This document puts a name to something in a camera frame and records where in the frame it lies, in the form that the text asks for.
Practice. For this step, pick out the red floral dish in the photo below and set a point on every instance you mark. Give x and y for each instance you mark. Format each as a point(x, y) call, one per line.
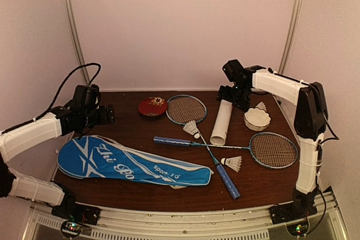
point(152, 106)

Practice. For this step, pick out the right aluminium frame post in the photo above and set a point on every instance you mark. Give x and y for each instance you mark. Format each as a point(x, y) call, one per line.
point(294, 19)

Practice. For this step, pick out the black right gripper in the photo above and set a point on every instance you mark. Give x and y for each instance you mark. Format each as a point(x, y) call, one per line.
point(224, 94)

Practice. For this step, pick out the aluminium frame post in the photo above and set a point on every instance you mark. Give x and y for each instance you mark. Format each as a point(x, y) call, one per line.
point(294, 19)
point(73, 32)

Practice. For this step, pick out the white shuttlecock tube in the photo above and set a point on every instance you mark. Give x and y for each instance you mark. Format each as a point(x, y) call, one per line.
point(220, 129)

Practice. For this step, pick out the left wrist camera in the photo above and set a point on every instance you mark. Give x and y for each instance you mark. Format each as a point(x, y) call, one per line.
point(86, 97)

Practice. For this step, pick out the blue racket on right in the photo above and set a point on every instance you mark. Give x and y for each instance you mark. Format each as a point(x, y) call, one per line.
point(268, 149)

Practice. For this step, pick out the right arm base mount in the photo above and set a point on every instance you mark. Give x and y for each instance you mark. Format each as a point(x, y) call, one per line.
point(292, 213)

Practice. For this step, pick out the blue racket near dish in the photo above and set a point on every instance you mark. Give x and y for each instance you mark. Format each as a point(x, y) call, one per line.
point(188, 111)

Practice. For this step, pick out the white shuttlecock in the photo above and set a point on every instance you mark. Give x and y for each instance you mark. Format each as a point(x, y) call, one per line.
point(233, 163)
point(191, 128)
point(261, 106)

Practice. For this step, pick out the left aluminium frame post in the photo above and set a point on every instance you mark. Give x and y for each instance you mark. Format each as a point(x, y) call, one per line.
point(73, 32)

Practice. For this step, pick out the white scalloped bowl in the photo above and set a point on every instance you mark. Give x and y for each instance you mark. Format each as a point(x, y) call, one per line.
point(256, 119)

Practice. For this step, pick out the white shuttlecock front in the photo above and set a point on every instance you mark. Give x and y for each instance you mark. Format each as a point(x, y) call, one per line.
point(233, 163)

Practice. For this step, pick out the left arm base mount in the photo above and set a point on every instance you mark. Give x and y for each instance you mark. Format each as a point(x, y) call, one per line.
point(78, 221)

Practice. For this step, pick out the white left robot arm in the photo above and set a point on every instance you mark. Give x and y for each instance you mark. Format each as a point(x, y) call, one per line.
point(53, 123)

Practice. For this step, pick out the blue racket bag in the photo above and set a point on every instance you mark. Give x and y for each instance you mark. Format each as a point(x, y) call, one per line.
point(94, 156)

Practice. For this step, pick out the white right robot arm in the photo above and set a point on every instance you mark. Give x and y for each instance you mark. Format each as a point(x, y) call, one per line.
point(310, 120)

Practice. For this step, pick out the aluminium front rail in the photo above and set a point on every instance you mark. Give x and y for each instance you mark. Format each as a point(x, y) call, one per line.
point(250, 223)

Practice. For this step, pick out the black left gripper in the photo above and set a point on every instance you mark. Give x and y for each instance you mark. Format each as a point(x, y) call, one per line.
point(104, 120)

